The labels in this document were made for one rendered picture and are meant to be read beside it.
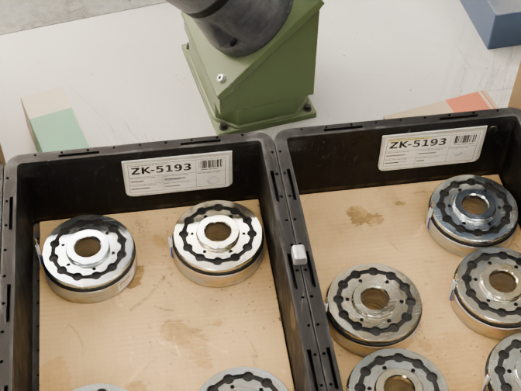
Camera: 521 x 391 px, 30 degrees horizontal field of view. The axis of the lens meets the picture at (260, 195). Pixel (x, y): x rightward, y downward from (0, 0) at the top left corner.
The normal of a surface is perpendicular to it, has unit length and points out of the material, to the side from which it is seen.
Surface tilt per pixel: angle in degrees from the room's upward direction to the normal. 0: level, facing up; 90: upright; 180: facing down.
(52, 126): 0
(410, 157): 90
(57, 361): 0
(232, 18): 80
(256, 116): 90
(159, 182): 90
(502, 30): 90
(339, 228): 0
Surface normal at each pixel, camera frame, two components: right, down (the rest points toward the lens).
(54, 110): 0.01, -0.65
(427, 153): 0.15, 0.75
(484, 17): -0.98, 0.16
